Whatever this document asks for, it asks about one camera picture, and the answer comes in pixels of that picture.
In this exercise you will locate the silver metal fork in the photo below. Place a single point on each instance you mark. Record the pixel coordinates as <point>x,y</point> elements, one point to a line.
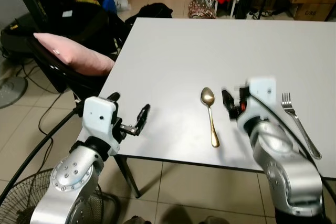
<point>287,106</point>

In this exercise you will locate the patterned brown bag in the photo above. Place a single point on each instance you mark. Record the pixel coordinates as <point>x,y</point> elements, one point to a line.
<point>198,6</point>

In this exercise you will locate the grey round fan base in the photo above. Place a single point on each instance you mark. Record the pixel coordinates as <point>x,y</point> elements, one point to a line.
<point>10,92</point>

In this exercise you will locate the large black fabric bag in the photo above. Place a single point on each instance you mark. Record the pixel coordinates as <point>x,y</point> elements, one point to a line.
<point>89,27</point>

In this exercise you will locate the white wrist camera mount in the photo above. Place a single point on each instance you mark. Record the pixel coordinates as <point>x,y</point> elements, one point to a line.
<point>262,92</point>
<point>100,116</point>

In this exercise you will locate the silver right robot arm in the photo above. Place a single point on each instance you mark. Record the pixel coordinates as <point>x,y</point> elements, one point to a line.
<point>283,171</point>

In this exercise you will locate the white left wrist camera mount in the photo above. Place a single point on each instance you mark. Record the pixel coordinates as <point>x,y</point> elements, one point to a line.
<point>100,116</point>

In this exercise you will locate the black chair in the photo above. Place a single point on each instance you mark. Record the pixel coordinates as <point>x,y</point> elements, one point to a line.
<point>65,80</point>

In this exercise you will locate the black table leg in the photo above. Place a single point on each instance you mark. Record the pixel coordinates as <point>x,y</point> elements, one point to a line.
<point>128,179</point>

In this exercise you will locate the blue bag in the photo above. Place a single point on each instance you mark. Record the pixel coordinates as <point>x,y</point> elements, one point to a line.
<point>108,2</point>

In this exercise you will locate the pink pillow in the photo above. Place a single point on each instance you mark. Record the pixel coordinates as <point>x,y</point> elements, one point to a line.
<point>73,53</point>

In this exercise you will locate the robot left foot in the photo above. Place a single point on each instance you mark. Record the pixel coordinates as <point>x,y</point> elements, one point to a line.
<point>137,220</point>

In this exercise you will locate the gold metal spoon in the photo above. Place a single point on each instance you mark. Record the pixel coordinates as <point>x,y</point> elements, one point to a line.
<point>207,96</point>

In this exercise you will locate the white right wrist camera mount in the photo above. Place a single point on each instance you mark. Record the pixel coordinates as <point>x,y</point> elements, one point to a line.
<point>262,92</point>

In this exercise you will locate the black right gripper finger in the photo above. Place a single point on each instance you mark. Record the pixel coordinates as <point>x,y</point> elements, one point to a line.
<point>229,106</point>

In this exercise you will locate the small black bag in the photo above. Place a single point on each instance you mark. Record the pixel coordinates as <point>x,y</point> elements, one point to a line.
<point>155,10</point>

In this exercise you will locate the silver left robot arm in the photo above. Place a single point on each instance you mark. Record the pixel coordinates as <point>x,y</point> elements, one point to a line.
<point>68,177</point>

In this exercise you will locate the small printed cardboard box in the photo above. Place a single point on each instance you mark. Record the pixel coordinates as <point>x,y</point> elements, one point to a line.
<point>311,12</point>

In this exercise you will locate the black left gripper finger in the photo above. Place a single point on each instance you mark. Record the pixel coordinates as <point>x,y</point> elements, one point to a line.
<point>142,118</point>
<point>113,97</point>

